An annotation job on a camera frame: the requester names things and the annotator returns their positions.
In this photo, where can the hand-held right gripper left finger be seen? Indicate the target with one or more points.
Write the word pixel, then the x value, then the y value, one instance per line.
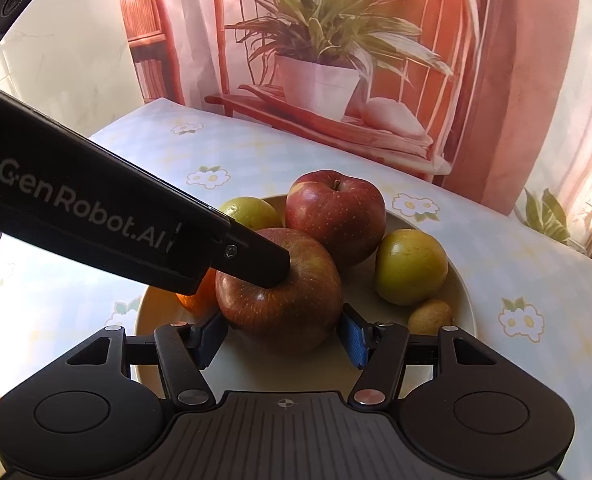
pixel 210 337

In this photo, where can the beige round plate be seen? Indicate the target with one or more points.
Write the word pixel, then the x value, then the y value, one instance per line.
pixel 286 370

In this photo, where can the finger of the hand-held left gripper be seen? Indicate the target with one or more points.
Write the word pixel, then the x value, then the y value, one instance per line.
pixel 261 262

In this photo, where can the floral checked tablecloth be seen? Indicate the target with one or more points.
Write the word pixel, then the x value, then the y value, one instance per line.
pixel 526 270

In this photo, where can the orange mandarin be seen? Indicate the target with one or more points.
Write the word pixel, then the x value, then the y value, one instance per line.
pixel 198 297

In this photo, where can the printed wall tapestry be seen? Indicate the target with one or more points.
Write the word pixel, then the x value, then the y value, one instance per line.
pixel 501 85

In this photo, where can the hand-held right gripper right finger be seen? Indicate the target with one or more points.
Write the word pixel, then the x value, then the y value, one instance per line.
pixel 355 340

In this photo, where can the brown kiwi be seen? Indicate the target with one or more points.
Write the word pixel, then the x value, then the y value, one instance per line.
pixel 431 316

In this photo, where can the red apple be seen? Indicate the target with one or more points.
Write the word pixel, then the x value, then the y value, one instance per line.
pixel 286 310
pixel 336 215

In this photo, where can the yellow-green round fruit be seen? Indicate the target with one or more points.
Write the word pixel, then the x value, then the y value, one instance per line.
pixel 411 267
pixel 253 215

